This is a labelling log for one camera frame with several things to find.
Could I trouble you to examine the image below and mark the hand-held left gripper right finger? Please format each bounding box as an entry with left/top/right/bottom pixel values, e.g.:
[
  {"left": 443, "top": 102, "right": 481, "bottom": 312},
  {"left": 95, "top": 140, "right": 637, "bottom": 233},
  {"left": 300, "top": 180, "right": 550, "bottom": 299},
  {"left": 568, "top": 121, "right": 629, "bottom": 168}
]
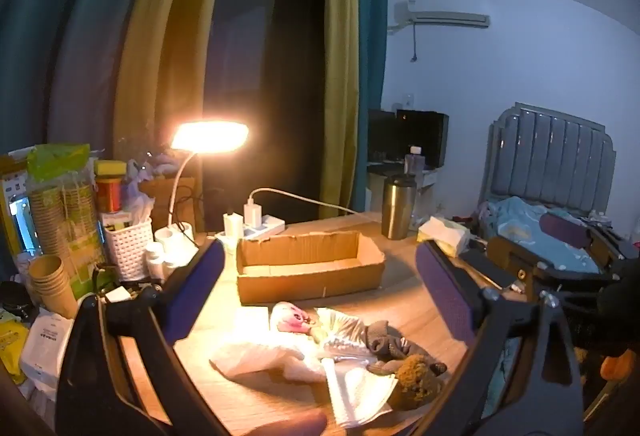
[{"left": 415, "top": 240, "right": 586, "bottom": 436}]

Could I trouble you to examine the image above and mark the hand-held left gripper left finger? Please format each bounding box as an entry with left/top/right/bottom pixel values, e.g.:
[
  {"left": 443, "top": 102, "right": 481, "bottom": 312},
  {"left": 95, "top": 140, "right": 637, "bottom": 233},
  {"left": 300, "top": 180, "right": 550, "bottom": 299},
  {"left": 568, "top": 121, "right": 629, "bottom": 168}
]
[{"left": 55, "top": 239, "right": 227, "bottom": 436}]

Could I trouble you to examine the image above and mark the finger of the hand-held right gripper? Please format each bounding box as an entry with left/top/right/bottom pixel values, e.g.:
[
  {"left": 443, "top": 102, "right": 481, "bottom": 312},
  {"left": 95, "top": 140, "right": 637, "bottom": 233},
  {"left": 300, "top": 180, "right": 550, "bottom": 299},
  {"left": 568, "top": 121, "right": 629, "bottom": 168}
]
[{"left": 459, "top": 250, "right": 507, "bottom": 290}]

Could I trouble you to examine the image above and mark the grey dotted sock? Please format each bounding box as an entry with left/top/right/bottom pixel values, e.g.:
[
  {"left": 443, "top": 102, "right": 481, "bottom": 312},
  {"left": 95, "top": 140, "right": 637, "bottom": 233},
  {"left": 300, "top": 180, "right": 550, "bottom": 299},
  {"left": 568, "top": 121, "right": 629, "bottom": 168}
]
[{"left": 366, "top": 319, "right": 417, "bottom": 363}]

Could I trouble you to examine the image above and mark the brown plush toy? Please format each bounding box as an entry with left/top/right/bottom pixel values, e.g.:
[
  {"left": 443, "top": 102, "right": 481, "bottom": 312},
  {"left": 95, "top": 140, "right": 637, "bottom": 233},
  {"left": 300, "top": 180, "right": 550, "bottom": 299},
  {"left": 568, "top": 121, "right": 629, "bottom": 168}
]
[{"left": 367, "top": 352, "right": 449, "bottom": 412}]

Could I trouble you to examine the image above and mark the white fluffy cloth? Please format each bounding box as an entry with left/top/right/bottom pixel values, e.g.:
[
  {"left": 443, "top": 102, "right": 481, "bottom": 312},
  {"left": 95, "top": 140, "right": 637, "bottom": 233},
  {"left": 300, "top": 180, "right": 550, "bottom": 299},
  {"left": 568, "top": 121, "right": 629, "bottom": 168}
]
[{"left": 210, "top": 335, "right": 328, "bottom": 384}]

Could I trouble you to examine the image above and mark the cardboard box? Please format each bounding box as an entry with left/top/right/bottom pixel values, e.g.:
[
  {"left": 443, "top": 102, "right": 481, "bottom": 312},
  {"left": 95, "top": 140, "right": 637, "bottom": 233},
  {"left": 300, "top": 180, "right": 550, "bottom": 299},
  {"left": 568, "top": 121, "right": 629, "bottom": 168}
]
[{"left": 236, "top": 230, "right": 387, "bottom": 306}]

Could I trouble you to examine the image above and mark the pale purple soft bundle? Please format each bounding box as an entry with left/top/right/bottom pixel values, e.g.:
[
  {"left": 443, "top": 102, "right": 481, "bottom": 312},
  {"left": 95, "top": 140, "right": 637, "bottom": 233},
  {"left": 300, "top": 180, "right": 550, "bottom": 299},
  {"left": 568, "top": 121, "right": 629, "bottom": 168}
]
[{"left": 125, "top": 150, "right": 177, "bottom": 182}]

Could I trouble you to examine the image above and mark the person's left hand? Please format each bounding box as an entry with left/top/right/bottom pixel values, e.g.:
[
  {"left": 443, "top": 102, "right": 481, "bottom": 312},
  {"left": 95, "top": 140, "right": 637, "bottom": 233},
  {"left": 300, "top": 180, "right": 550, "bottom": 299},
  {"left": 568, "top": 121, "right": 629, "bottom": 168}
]
[{"left": 240, "top": 410, "right": 328, "bottom": 436}]

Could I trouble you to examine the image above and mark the light blue printed blanket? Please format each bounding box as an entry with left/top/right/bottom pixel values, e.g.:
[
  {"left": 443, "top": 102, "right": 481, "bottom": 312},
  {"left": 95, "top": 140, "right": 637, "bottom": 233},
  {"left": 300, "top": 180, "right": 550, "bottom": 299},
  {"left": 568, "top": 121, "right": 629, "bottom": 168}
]
[{"left": 481, "top": 195, "right": 603, "bottom": 275}]

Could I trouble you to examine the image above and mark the small white bottle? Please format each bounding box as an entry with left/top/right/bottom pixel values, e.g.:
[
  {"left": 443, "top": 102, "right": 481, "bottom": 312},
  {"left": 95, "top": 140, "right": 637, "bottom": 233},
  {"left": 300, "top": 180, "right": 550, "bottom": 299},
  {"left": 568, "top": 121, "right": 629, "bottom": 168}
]
[{"left": 145, "top": 241, "right": 166, "bottom": 280}]

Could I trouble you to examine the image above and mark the pack of white tissues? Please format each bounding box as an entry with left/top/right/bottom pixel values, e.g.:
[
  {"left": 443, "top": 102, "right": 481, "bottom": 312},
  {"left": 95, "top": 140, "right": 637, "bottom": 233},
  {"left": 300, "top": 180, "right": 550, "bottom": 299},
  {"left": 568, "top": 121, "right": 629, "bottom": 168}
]
[{"left": 417, "top": 216, "right": 471, "bottom": 257}]

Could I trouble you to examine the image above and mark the dark pillow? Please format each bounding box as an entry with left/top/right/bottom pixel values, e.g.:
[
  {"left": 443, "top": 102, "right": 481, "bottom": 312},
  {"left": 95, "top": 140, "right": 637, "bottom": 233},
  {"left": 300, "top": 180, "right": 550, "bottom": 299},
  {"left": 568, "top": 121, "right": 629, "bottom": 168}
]
[{"left": 539, "top": 211, "right": 595, "bottom": 250}]

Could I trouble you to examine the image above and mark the white woven plastic basket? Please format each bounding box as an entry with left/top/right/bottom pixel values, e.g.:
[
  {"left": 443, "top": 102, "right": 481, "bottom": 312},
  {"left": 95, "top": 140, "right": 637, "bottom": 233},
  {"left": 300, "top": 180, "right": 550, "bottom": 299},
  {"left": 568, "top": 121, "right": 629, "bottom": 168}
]
[{"left": 102, "top": 216, "right": 154, "bottom": 282}]

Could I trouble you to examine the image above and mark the white power strip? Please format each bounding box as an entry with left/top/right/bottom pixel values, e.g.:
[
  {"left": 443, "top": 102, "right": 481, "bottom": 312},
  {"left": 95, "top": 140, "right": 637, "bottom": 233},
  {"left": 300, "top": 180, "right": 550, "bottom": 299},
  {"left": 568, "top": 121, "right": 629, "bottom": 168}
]
[{"left": 220, "top": 215, "right": 287, "bottom": 241}]

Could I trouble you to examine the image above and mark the brown paper bag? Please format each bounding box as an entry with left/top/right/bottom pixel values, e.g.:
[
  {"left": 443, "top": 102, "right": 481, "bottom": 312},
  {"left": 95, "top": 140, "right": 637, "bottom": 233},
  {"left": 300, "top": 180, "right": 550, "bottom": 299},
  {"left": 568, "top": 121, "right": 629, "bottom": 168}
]
[{"left": 139, "top": 176, "right": 199, "bottom": 233}]

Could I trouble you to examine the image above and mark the steel tumbler with black lid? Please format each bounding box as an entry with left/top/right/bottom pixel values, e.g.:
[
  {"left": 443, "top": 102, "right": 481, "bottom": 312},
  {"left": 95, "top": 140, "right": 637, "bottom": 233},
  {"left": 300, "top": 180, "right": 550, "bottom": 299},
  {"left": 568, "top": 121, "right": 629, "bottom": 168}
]
[{"left": 381, "top": 174, "right": 417, "bottom": 240}]

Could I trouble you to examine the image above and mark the pink plush toy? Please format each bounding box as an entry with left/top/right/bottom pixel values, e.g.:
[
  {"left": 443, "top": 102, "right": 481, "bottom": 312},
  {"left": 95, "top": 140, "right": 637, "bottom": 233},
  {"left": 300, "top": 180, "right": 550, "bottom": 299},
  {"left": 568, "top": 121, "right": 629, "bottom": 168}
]
[{"left": 270, "top": 301, "right": 322, "bottom": 335}]

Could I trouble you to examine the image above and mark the grey padded headboard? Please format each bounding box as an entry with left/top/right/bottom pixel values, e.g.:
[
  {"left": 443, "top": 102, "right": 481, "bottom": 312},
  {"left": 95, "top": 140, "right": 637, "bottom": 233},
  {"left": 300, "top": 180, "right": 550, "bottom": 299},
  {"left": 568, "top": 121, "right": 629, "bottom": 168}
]
[{"left": 479, "top": 102, "right": 619, "bottom": 217}]

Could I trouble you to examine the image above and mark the clear plastic water bottle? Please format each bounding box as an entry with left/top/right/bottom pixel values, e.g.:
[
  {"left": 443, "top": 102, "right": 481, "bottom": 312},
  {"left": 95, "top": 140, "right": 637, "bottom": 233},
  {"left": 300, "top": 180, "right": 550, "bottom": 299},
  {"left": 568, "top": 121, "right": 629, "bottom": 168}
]
[{"left": 404, "top": 145, "right": 426, "bottom": 178}]

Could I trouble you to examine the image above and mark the red jar with yellow lid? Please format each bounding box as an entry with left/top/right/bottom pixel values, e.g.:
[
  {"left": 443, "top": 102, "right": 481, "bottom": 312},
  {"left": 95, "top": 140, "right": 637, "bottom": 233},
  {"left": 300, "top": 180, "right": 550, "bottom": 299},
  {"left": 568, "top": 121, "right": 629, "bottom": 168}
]
[{"left": 95, "top": 159, "right": 125, "bottom": 213}]

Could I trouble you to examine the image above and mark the orange object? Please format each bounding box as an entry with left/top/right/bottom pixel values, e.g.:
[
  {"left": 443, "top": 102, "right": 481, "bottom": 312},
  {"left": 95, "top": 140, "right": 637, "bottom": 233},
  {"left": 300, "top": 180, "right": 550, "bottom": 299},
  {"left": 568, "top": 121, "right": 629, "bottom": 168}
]
[{"left": 601, "top": 350, "right": 634, "bottom": 381}]

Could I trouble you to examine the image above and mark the black monitor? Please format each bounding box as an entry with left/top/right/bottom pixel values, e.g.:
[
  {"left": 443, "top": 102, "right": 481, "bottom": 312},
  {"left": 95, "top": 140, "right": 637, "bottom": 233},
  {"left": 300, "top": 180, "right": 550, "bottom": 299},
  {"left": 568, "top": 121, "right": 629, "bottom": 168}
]
[{"left": 367, "top": 109, "right": 450, "bottom": 168}]

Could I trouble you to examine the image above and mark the loose stack of paper cups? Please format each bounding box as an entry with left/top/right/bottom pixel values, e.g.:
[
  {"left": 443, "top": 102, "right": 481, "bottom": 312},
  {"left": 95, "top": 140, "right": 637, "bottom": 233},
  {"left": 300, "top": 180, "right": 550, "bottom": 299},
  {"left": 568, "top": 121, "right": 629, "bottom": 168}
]
[{"left": 27, "top": 255, "right": 79, "bottom": 318}]

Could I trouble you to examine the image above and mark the wrapped sleeve of paper cups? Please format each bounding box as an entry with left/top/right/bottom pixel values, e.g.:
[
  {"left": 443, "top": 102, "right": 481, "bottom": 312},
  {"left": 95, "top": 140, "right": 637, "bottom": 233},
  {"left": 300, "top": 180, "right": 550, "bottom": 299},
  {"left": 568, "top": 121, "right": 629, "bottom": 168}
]
[{"left": 27, "top": 180, "right": 103, "bottom": 269}]

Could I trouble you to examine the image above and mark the white desk lamp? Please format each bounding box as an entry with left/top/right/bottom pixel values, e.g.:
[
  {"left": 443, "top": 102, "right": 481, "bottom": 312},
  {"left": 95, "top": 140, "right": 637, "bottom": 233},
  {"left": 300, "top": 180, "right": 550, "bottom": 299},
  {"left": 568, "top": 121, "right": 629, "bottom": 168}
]
[{"left": 155, "top": 120, "right": 250, "bottom": 253}]

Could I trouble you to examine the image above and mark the white printed pouch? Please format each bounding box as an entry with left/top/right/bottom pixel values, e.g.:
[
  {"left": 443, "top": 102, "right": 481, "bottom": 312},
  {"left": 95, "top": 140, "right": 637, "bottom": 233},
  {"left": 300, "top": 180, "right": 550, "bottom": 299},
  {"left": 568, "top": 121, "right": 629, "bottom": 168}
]
[{"left": 20, "top": 309, "right": 75, "bottom": 389}]

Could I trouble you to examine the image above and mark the green snack packet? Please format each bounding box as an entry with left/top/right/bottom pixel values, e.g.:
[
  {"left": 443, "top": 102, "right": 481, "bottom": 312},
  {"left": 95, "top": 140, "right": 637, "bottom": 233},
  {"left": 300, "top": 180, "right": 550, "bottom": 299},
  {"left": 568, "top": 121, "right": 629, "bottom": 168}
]
[{"left": 26, "top": 143, "right": 92, "bottom": 182}]

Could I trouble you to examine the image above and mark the yellow plastic bag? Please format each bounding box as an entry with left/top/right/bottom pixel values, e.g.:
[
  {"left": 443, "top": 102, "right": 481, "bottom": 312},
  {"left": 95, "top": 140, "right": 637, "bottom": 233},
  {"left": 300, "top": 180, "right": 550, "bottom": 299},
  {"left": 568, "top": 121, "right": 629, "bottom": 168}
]
[{"left": 0, "top": 320, "right": 29, "bottom": 385}]

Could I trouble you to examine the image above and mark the teal curtain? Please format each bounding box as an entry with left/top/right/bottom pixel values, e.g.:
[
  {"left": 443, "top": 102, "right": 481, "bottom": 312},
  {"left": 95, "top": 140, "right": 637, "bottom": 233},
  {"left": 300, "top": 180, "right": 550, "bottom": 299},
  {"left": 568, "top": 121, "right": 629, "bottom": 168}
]
[
  {"left": 352, "top": 0, "right": 390, "bottom": 213},
  {"left": 0, "top": 0, "right": 168, "bottom": 157}
]

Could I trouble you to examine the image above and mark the dark window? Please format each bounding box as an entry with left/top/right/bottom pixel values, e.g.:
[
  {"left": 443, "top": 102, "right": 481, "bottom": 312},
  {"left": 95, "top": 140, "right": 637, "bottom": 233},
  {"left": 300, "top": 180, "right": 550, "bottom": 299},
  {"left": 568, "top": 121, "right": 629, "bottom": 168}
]
[{"left": 202, "top": 0, "right": 328, "bottom": 229}]

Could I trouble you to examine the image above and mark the yellow curtain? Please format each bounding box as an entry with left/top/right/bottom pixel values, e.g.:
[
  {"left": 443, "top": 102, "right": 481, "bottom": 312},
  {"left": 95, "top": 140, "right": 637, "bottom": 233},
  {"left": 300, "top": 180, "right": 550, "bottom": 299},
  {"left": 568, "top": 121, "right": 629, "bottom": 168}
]
[
  {"left": 116, "top": 0, "right": 242, "bottom": 167},
  {"left": 320, "top": 0, "right": 362, "bottom": 218}
]

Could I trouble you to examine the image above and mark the white charging cable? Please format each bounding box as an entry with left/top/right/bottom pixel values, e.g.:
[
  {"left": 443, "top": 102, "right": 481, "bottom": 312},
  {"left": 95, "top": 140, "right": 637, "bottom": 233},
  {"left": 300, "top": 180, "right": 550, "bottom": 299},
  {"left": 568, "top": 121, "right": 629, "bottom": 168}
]
[{"left": 249, "top": 187, "right": 362, "bottom": 217}]

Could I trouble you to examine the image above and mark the white wall air conditioner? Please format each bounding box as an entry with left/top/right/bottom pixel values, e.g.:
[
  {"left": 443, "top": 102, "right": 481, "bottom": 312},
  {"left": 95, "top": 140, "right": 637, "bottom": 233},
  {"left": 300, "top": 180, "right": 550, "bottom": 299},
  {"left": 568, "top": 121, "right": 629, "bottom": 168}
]
[{"left": 387, "top": 1, "right": 492, "bottom": 36}]

